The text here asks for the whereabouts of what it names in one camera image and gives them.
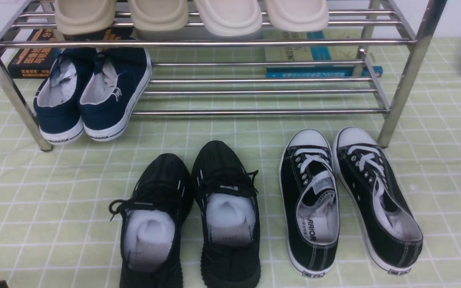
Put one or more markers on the black canvas sneaker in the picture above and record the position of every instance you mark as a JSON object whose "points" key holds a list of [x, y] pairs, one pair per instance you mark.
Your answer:
{"points": [[392, 236], [311, 204]]}

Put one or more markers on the silver metal shoe rack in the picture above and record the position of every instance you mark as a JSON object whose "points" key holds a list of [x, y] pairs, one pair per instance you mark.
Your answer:
{"points": [[383, 25]]}

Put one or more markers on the navy canvas shoe right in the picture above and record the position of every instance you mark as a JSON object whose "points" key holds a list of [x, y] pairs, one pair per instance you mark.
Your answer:
{"points": [[120, 76]]}

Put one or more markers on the navy canvas shoe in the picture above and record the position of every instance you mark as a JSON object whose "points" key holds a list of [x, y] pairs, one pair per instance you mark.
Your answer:
{"points": [[56, 100], [120, 76]]}

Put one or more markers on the navy canvas shoe left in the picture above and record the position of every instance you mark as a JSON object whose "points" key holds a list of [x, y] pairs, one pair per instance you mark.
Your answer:
{"points": [[56, 100]]}

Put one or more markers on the black knit sneaker right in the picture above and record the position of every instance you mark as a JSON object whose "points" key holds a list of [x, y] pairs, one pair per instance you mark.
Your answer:
{"points": [[227, 199]]}

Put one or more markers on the black knit sneaker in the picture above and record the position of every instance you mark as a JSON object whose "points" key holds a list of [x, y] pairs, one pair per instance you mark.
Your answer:
{"points": [[152, 220], [227, 199]]}

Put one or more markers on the teal cream book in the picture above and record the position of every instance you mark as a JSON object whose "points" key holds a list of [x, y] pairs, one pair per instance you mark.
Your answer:
{"points": [[310, 54]]}

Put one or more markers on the black knit sneaker left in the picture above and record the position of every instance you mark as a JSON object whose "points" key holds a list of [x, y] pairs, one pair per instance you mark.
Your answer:
{"points": [[152, 220]]}

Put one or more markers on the cream slipper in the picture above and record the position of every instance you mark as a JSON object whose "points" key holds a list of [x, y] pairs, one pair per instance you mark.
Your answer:
{"points": [[298, 15], [229, 18]]}

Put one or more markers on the cream slipper far right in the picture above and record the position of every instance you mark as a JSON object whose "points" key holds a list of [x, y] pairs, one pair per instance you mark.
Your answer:
{"points": [[298, 15]]}

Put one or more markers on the beige slipper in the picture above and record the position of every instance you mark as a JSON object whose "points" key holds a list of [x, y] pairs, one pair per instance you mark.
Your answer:
{"points": [[159, 15], [75, 17]]}

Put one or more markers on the green checkered floor mat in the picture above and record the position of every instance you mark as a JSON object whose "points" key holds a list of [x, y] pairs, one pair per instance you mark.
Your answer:
{"points": [[55, 228]]}

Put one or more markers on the beige slipper far left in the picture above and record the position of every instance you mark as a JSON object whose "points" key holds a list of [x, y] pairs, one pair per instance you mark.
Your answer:
{"points": [[75, 17]]}

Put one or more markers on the black orange book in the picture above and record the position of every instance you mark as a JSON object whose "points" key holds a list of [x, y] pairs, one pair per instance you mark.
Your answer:
{"points": [[35, 63]]}

